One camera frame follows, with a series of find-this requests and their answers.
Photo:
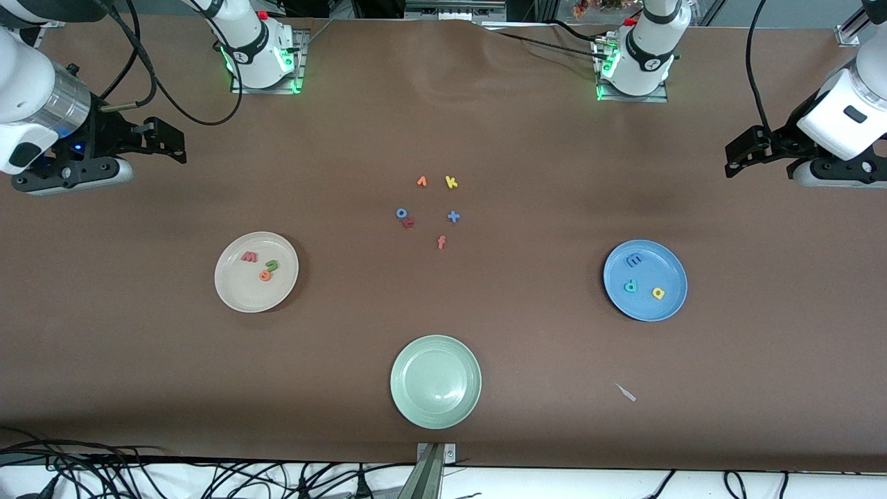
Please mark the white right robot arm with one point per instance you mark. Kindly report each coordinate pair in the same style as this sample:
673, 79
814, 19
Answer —
28, 90

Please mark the grey equipment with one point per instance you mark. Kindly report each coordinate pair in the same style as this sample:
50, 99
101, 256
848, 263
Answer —
454, 8

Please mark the blue letter m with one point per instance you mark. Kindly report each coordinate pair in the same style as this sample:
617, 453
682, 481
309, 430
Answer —
634, 260

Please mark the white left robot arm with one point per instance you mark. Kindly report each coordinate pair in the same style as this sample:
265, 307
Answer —
648, 55

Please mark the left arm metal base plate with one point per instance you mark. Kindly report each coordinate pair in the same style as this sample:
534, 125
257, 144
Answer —
634, 98

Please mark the blue plate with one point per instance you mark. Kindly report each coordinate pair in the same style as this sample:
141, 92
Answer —
651, 270

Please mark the beige plate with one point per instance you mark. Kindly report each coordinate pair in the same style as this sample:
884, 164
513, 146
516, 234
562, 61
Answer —
242, 294

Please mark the pale green plate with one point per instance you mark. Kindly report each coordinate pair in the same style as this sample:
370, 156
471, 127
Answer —
436, 382

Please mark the metal bracket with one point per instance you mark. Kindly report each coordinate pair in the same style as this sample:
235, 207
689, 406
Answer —
433, 478

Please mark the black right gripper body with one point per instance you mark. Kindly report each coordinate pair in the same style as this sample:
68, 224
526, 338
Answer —
108, 134

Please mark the aluminium profile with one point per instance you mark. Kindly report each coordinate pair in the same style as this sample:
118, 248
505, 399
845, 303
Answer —
849, 34

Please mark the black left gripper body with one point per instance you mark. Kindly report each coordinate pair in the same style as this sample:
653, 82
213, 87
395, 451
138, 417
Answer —
787, 139

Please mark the orange flowers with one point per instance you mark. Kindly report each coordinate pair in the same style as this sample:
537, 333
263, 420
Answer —
596, 7

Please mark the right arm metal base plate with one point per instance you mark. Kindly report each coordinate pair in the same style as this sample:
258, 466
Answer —
303, 55

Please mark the brown table cover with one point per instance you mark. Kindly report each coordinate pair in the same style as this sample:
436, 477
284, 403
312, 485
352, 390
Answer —
138, 381

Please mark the small white scrap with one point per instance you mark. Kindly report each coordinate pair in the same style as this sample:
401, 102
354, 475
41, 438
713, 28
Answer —
626, 392

